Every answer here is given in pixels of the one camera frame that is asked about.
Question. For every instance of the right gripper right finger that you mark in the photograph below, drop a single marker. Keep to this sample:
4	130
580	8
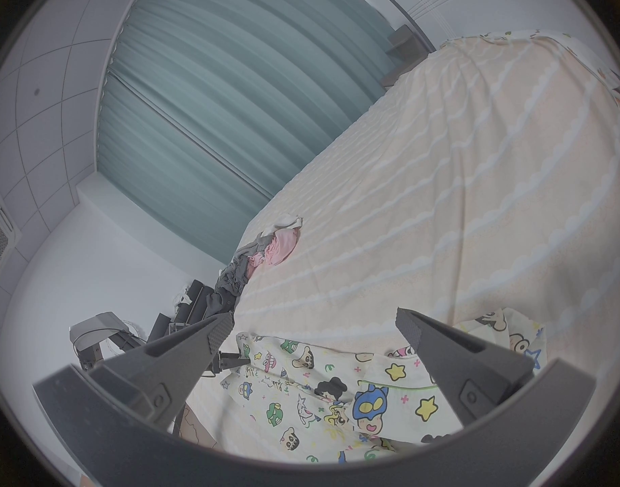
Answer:
457	363

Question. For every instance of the bed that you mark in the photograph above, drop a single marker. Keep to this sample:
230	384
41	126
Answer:
441	170

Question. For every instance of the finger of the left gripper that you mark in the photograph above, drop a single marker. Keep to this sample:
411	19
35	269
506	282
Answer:
236	361

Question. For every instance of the pile of clothes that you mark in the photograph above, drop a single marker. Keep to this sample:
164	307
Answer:
282	244

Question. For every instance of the black chest of drawers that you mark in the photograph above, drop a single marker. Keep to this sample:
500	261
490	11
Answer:
198	302

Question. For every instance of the white printed pyjama top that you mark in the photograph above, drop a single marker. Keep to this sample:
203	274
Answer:
289	373

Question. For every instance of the white crumpled cloth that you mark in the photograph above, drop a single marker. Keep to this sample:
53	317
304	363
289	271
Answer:
184	300

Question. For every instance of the grey bedside table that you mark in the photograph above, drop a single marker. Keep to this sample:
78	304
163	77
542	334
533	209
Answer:
406	43

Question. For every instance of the blue-green curtain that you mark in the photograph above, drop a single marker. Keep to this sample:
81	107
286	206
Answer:
152	160
239	43

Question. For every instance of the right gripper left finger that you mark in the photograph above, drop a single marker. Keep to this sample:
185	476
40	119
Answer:
173	368

